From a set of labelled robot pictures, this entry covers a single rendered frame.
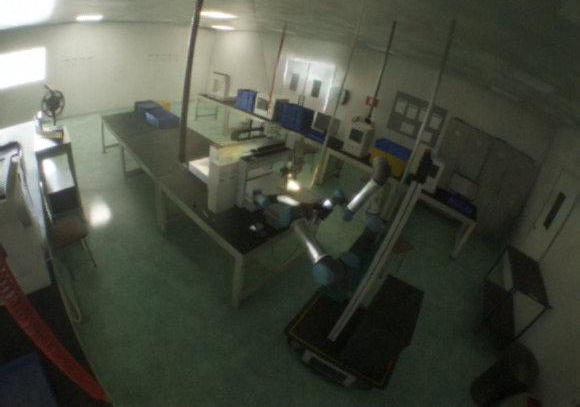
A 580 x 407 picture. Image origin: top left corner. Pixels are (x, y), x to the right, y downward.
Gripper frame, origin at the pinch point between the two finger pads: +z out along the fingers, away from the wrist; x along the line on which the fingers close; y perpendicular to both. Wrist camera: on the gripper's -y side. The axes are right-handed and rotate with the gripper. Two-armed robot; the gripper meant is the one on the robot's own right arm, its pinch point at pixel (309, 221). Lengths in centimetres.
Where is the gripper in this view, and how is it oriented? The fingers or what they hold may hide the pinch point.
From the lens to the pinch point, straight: 204.2
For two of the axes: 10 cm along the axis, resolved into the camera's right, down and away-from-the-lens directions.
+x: 0.6, -5.2, 8.5
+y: 8.1, 5.2, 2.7
